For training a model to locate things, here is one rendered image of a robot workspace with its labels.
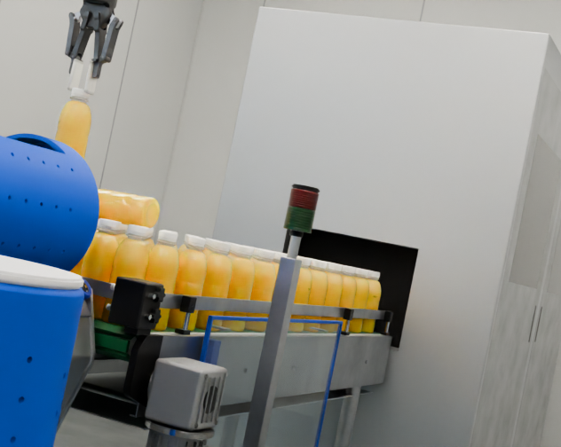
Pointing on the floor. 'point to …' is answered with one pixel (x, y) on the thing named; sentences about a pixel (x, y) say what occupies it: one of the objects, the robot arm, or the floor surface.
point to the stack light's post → (272, 352)
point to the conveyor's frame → (345, 382)
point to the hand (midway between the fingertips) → (83, 77)
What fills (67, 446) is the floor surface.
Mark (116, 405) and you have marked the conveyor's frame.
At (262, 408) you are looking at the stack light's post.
